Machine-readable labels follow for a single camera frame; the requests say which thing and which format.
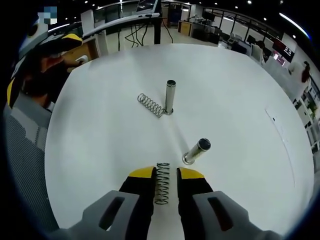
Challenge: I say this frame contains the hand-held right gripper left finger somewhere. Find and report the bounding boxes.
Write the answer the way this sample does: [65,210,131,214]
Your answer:
[52,165,158,240]

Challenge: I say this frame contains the laptop computer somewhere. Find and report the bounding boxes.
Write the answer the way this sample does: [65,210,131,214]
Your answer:
[135,0,161,17]

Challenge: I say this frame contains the wooden box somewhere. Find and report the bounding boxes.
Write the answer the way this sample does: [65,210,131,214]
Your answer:
[65,36,101,68]

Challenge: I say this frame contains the white shelf unit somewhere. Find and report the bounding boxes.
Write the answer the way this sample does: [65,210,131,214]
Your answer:
[292,79,320,152]

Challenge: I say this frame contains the person's body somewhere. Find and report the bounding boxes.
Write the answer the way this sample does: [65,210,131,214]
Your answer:
[3,93,61,232]

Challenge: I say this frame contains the metal coil spring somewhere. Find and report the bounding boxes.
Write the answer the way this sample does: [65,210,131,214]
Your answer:
[154,162,172,207]
[137,93,167,119]

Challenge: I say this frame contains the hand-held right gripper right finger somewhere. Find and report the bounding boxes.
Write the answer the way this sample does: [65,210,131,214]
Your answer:
[176,167,285,240]

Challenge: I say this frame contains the black cables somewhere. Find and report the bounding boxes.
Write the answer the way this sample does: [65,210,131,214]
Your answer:
[124,17,174,48]

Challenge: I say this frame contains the white office desk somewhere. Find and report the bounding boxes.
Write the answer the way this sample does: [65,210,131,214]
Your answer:
[47,12,161,46]

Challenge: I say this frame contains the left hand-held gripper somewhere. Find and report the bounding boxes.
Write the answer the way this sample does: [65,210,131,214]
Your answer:
[6,15,84,110]

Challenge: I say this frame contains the red wall screen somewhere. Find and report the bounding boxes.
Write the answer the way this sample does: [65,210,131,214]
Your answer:
[271,37,296,64]

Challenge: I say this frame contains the silver metal pin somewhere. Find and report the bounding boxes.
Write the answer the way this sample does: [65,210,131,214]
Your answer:
[163,79,177,116]
[181,137,212,166]

